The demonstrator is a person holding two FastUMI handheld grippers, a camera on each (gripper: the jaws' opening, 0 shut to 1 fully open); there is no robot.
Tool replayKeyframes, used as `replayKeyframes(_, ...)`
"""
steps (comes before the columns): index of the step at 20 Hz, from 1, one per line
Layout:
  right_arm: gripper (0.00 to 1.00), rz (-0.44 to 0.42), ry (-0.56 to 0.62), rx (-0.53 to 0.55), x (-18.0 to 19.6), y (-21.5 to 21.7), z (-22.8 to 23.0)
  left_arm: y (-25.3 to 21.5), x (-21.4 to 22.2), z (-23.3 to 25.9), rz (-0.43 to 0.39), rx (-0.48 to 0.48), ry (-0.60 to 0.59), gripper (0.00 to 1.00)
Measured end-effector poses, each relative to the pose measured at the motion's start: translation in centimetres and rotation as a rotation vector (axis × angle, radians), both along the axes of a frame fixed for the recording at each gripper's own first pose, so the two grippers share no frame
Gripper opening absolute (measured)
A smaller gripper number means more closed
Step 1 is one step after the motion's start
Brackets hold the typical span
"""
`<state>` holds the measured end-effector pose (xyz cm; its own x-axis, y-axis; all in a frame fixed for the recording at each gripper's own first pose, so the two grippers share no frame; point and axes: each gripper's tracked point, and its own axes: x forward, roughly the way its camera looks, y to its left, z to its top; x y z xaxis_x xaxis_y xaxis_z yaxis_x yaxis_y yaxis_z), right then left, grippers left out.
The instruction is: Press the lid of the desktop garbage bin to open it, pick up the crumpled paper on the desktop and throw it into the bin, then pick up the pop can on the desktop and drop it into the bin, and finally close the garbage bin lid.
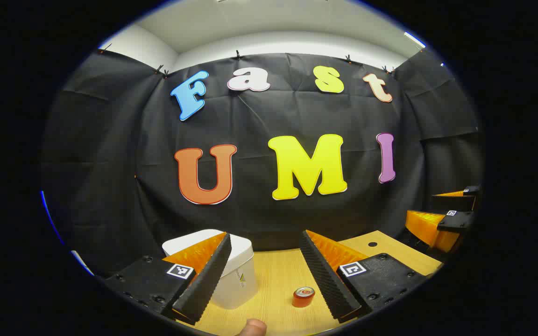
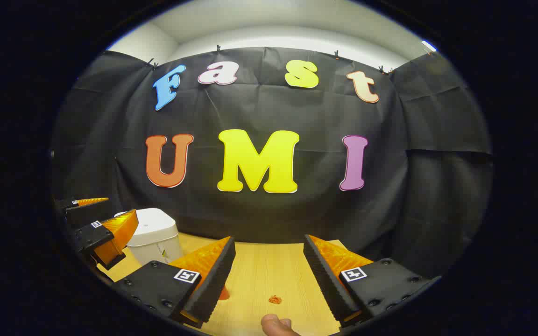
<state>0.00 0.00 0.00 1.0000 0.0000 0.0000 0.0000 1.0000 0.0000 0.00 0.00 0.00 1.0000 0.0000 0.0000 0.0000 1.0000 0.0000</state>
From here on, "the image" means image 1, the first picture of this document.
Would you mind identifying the white desktop garbage bin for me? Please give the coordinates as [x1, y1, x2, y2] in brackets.
[162, 229, 258, 309]

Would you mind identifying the red pop can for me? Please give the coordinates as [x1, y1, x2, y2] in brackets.
[291, 286, 315, 308]

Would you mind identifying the wooden desktop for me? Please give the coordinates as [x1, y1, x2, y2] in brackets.
[176, 230, 445, 336]

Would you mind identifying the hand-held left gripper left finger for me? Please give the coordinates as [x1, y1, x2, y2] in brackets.
[103, 232, 232, 326]

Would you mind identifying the black backdrop cloth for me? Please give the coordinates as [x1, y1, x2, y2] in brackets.
[40, 48, 484, 278]

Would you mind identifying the white box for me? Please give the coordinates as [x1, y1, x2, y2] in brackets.
[71, 251, 94, 276]

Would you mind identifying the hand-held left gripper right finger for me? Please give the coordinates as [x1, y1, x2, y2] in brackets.
[298, 230, 431, 324]

